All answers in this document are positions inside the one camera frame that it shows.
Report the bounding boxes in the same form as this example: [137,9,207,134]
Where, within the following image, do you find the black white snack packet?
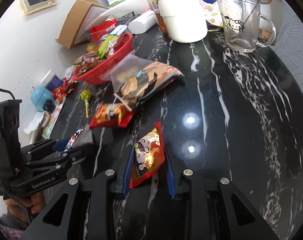
[64,126,93,152]

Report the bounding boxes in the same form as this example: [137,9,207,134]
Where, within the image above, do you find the red cartoon snack packet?
[130,122,165,188]

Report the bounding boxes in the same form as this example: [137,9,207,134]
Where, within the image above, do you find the green lollipop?
[80,89,92,118]

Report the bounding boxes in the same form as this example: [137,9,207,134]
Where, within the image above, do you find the red gold snack packet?
[89,103,136,129]

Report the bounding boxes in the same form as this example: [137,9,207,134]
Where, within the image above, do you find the large cartoon zip snack bag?
[100,53,183,111]

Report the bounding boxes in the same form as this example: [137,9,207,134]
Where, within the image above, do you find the person's left hand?
[4,191,46,223]

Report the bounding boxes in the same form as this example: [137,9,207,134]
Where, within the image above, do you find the blue round gadget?
[31,86,55,113]

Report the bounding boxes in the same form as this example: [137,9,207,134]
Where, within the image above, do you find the red orange snack packets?
[52,77,77,99]

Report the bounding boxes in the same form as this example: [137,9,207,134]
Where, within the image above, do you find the white cap dark jar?
[45,75,63,92]

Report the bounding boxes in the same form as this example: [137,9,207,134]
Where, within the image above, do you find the peanut snack packet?
[74,50,107,76]

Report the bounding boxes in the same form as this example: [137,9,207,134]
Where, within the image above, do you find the green white stick pouch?
[97,34,118,59]

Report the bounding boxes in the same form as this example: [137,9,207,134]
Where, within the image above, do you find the red plastic basket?
[71,34,132,85]

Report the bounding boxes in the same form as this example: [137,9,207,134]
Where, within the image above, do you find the red barcode snack bag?
[90,18,117,42]

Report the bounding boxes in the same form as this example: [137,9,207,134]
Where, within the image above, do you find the brown cardboard box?
[56,0,109,49]

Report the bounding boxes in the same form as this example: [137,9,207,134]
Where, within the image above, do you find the white paper roll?
[128,10,157,35]

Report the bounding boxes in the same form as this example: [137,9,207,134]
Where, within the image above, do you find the white kettle with glass lid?
[158,0,208,43]

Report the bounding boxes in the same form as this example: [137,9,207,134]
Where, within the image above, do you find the long white paper sheet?
[86,0,149,30]

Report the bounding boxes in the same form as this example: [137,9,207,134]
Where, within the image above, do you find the yellow iced tea bottle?
[147,0,168,34]

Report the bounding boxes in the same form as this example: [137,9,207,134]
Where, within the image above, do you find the glass mug with cat print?
[217,0,276,53]

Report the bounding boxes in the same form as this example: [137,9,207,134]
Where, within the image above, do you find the wall intercom panel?
[20,0,57,15]

